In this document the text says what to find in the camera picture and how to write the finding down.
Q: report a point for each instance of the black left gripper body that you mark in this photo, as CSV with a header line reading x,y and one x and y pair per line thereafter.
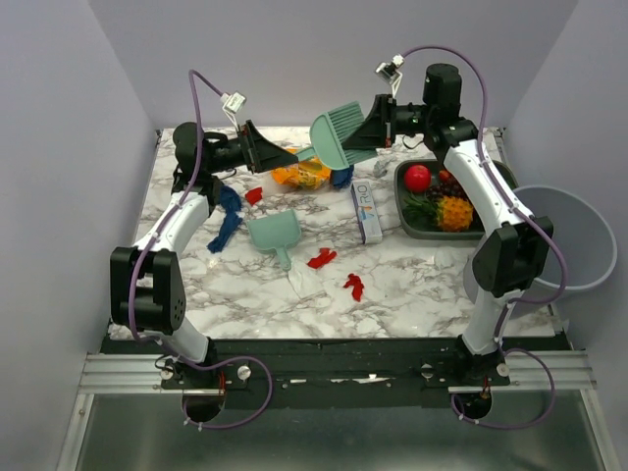
x,y
248,140

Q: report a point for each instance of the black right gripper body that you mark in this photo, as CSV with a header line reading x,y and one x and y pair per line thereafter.
x,y
387,110

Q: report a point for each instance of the mint green brush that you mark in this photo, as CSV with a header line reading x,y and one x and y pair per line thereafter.
x,y
327,133

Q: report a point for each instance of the mint green dustpan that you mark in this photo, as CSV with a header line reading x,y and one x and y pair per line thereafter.
x,y
276,234

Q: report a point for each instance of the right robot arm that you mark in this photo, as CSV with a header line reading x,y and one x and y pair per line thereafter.
x,y
516,244

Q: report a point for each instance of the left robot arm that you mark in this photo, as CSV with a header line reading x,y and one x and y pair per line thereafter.
x,y
146,284

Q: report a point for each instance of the orange snack bag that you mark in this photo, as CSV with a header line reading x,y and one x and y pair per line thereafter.
x,y
308,174

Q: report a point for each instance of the red paper scrap near bag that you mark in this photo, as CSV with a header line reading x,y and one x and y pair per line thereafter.
x,y
254,195

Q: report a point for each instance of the blue paper scrap by bag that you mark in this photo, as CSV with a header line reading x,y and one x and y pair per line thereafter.
x,y
340,179

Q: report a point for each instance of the long blue paper scrap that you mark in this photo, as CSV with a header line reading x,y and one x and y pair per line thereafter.
x,y
231,203

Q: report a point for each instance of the red apple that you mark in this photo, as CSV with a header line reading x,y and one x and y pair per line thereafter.
x,y
417,178

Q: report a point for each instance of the dark grape bunch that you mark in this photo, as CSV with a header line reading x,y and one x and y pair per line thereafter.
x,y
445,189

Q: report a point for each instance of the dark green fruit tray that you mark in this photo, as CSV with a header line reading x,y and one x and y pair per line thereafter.
x,y
419,226

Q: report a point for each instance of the red paper scrap centre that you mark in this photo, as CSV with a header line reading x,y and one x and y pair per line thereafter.
x,y
326,255

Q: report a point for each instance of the orange toy pineapple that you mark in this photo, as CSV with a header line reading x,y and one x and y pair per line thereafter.
x,y
442,213

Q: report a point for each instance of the white paper scrap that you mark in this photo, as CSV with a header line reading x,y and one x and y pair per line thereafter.
x,y
304,280

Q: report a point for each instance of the red paper scrap front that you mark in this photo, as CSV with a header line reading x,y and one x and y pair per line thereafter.
x,y
356,285

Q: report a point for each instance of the grey waste bin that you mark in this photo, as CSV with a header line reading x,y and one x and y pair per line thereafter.
x,y
584,237

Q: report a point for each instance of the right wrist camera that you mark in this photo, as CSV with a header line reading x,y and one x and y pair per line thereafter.
x,y
390,72

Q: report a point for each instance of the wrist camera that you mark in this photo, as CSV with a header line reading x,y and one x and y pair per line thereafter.
x,y
232,103
390,72

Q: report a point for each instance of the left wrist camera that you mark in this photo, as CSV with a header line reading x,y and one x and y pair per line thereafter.
x,y
232,103

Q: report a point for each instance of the aluminium mounting rail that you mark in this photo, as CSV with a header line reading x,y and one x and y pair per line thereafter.
x,y
137,374

